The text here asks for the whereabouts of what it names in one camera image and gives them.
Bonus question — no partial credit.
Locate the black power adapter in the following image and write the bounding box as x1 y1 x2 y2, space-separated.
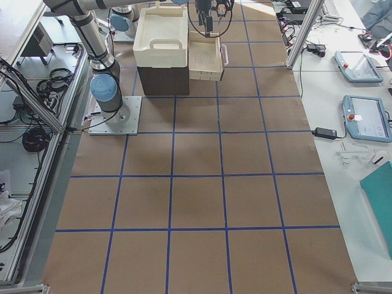
312 127 337 140

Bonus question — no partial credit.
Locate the brown wooden drawer cabinet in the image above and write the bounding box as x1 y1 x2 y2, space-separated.
137 67 190 96

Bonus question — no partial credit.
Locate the right black braided cable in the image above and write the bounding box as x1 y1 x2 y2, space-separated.
187 0 235 38

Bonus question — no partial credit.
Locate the teal box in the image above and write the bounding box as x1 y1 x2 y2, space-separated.
360 161 391 247

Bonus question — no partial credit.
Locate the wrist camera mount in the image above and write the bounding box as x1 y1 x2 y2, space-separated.
211 0 235 24

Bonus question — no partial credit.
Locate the blue teach pendant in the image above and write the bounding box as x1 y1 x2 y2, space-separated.
342 95 391 143
334 51 383 83

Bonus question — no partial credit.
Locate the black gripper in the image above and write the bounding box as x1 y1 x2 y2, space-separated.
195 0 213 37

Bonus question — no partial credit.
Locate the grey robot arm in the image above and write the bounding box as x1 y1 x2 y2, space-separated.
44 1 145 119
110 4 140 39

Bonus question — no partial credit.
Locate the wooden drawer with white handle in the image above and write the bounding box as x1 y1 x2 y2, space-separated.
189 31 228 81

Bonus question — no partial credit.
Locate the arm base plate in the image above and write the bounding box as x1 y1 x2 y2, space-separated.
88 96 143 135

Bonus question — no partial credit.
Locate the white plastic tray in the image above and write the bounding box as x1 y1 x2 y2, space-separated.
133 6 189 69

